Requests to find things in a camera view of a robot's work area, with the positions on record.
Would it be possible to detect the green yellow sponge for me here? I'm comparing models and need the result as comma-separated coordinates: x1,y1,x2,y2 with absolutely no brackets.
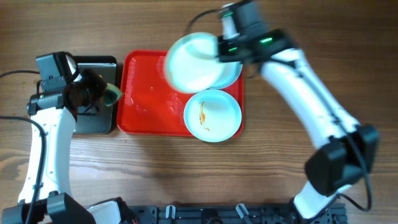
103,83,123,106

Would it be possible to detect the light blue plate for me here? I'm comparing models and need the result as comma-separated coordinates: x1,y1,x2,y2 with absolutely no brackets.
164,32,225,93
183,90,243,142
210,62,243,89

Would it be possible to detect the light blue plate bottom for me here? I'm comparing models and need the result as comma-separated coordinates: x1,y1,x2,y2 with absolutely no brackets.
183,90,243,142

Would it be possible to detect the light blue plate top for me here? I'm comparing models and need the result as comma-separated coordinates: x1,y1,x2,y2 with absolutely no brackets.
210,62,243,89

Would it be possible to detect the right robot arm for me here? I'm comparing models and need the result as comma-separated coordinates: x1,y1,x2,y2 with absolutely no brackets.
217,1,379,223

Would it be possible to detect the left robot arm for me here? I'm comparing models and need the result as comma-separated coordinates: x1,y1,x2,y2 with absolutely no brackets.
1,52,134,223

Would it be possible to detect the black rectangular tray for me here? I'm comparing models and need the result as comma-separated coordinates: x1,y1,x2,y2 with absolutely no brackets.
74,55,118,134

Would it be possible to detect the red plastic tray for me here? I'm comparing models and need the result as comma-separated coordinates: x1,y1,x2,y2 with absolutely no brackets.
116,50,244,137

